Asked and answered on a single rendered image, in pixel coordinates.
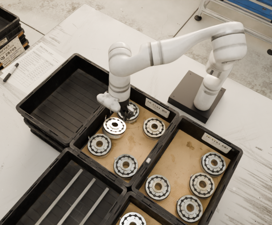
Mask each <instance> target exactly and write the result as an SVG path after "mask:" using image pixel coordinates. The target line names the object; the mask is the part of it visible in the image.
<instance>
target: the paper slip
mask: <svg viewBox="0 0 272 225"><path fill-rule="evenodd" d="M22 34H23V31H22V32H21V33H20V34H19V35H18V36H17V37H16V38H14V39H13V40H12V41H11V42H10V43H8V44H7V45H6V46H5V47H3V48H2V49H1V50H0V62H1V64H0V67H1V66H2V65H3V67H6V66H7V65H8V64H9V63H10V62H11V61H12V60H13V59H14V58H16V57H17V56H18V55H19V54H21V53H22V52H24V51H25V49H24V47H25V46H27V45H28V43H25V44H24V45H23V46H22V44H21V42H20V40H19V37H20V36H21V35H22Z"/></svg>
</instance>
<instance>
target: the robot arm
mask: <svg viewBox="0 0 272 225"><path fill-rule="evenodd" d="M208 39H211V43H212V51H211V53H210V55H209V60H208V62H207V64H206V68H205V70H206V72H207V73H208V74H207V75H206V76H205V77H204V79H203V81H202V84H201V86H200V88H199V90H198V93H197V95H196V97H195V99H194V105H195V107H196V108H197V109H199V110H201V111H206V110H208V109H209V108H210V107H211V105H212V103H213V102H214V100H215V98H216V96H217V95H218V93H219V91H220V89H221V87H222V86H223V84H224V82H225V80H226V79H227V77H228V76H229V75H230V73H231V71H232V69H233V66H234V64H235V63H236V62H238V61H240V60H241V59H243V58H244V57H245V56H246V54H247V44H246V38H245V32H244V26H243V24H242V23H241V22H236V21H233V22H226V23H222V24H218V25H214V26H211V27H208V28H204V29H200V30H197V31H194V32H190V33H187V34H184V35H181V36H178V37H173V38H170V39H165V40H159V41H154V42H147V43H143V44H142V45H141V46H140V49H139V53H138V54H136V55H134V56H132V53H131V48H130V47H129V45H128V44H126V43H125V42H115V43H113V44H112V45H111V46H110V48H109V50H108V57H109V91H106V92H105V93H104V94H99V95H98V96H97V101H98V102H99V103H101V104H102V105H104V106H105V107H107V108H108V109H109V110H110V113H111V114H112V113H113V112H115V113H118V112H119V111H120V113H121V114H122V115H123V119H122V121H123V122H124V121H126V120H127V119H128V120H129V119H130V118H131V117H132V116H133V114H134V112H135V111H136V109H135V108H131V107H130V105H129V100H130V75H132V74H134V73H136V72H138V71H141V70H143V69H145V68H147V67H152V66H158V65H164V64H169V63H172V62H174V61H176V60H177V59H179V58H180V57H181V56H182V55H184V54H185V53H186V52H187V51H188V50H189V49H191V48H192V47H193V46H195V45H196V44H197V43H199V42H201V41H204V40H208Z"/></svg>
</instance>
